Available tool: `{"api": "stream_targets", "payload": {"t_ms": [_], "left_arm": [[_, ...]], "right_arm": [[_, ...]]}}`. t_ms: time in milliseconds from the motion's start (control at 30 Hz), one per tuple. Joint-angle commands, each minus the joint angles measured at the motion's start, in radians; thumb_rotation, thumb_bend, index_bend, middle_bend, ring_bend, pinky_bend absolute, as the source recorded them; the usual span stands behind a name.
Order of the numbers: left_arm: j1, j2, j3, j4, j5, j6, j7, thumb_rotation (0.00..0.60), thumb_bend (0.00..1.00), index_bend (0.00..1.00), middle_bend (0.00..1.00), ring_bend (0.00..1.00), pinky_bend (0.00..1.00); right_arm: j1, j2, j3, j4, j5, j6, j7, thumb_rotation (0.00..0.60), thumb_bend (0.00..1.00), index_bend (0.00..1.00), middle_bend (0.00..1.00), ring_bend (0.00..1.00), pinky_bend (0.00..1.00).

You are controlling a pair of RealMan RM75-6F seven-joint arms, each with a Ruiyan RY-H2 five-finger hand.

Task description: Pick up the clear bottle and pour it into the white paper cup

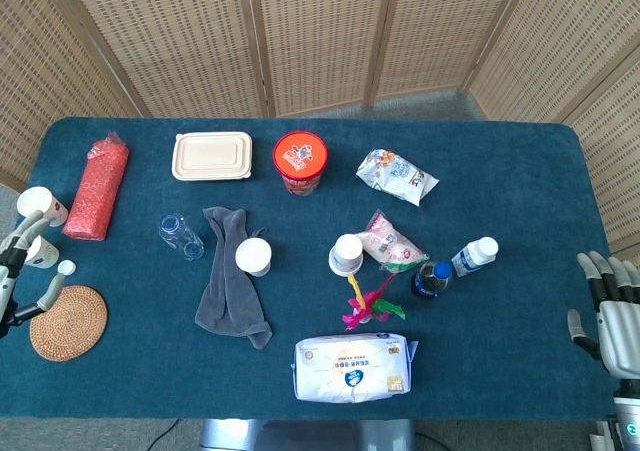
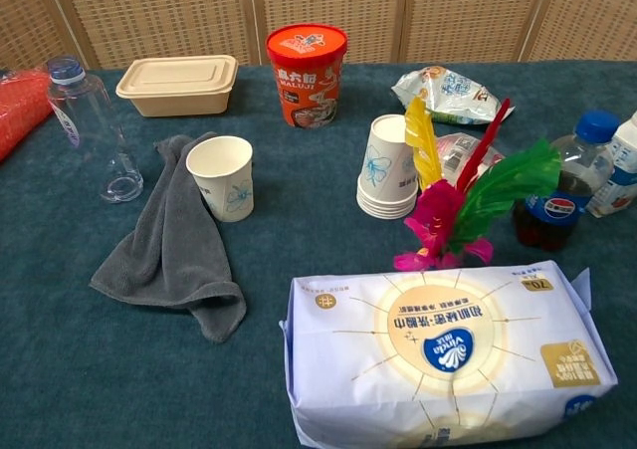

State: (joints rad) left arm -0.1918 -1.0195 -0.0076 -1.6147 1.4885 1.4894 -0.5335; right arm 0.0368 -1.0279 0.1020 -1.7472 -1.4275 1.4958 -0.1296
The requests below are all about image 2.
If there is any white blue snack bag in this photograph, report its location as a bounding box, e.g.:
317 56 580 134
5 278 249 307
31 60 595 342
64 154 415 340
390 65 517 125

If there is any paper cup blue flower print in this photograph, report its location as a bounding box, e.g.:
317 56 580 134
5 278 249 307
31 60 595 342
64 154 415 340
185 135 256 223

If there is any clear plastic bottle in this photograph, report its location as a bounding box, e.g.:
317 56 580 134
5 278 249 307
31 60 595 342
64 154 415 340
46 56 145 205

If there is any beige lidded lunch box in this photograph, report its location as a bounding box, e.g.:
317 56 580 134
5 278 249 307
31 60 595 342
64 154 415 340
114 54 239 118

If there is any red instant noodle tub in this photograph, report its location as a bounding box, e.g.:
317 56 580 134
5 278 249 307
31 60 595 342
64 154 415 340
265 24 348 129

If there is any woven rattan folding screen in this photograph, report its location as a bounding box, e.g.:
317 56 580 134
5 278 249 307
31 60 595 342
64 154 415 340
0 0 637 71

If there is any stack of paper cups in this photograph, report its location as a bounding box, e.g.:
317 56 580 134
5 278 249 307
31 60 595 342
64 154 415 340
355 113 422 220

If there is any red bubble wrap package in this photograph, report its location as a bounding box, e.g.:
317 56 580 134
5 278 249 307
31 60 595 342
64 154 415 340
0 68 56 164

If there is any white milk drink bottle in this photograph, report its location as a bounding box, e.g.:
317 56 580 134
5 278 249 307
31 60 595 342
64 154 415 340
585 110 637 219

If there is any Pepsi cola bottle blue cap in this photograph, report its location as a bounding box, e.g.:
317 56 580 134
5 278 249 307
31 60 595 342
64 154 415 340
512 110 622 252

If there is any white Vinda tissue pack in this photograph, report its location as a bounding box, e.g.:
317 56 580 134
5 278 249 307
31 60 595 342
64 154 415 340
278 259 619 449

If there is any teal tablecloth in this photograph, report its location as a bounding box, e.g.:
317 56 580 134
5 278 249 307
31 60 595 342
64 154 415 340
0 60 637 449

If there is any pink snack packet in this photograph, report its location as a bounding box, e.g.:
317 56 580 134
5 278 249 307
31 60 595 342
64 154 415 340
437 131 507 181

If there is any grey microfibre towel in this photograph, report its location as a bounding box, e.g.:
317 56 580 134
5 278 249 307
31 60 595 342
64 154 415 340
89 130 248 344

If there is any colourful feather shuttlecock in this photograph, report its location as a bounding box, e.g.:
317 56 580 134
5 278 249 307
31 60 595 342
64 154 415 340
392 95 563 273

